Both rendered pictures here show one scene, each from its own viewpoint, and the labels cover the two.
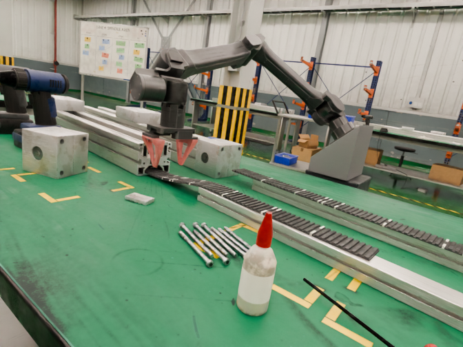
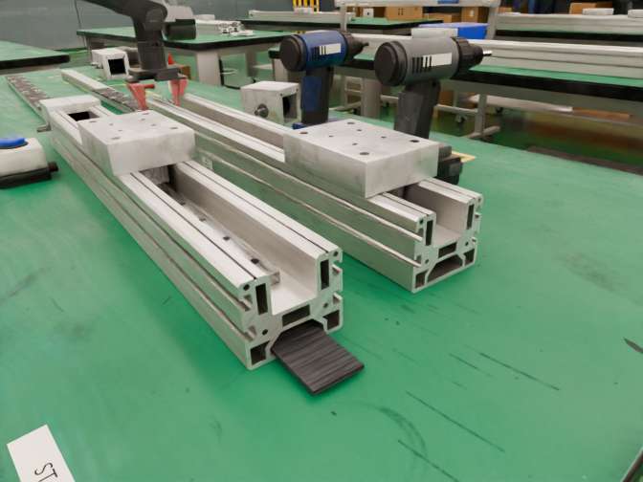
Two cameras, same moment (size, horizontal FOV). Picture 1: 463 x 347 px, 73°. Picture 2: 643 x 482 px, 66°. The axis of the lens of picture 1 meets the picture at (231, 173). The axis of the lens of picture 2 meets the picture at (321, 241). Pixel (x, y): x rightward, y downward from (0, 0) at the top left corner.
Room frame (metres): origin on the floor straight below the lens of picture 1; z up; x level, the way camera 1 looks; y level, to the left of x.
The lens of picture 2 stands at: (1.79, 0.79, 1.06)
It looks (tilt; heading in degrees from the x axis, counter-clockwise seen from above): 27 degrees down; 194
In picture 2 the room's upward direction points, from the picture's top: 2 degrees counter-clockwise
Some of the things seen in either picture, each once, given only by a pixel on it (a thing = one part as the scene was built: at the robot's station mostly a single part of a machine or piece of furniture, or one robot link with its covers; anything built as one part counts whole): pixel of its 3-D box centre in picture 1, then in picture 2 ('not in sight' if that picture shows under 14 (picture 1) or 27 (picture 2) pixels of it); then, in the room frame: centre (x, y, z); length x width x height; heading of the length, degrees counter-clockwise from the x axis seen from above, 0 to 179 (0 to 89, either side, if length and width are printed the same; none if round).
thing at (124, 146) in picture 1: (88, 130); (259, 156); (1.05, 0.51, 0.82); 0.80 x 0.10 x 0.09; 49
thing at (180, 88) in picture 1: (172, 92); (150, 29); (0.75, 0.16, 1.00); 0.07 x 0.06 x 0.07; 134
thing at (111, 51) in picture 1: (111, 77); not in sight; (6.30, 2.60, 0.97); 1.51 x 0.50 x 1.95; 75
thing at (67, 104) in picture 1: (61, 106); (357, 164); (1.22, 0.70, 0.87); 0.16 x 0.11 x 0.07; 49
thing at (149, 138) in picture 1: (160, 148); (169, 91); (0.73, 0.18, 0.86); 0.07 x 0.07 x 0.09; 50
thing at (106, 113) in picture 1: (138, 131); (144, 182); (1.20, 0.38, 0.82); 0.80 x 0.10 x 0.09; 49
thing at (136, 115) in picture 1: (138, 118); (137, 148); (1.20, 0.38, 0.87); 0.16 x 0.11 x 0.07; 49
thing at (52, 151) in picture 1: (60, 150); (269, 107); (0.71, 0.41, 0.83); 0.11 x 0.10 x 0.10; 164
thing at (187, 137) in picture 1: (178, 147); (147, 94); (0.77, 0.14, 0.87); 0.07 x 0.07 x 0.09; 50
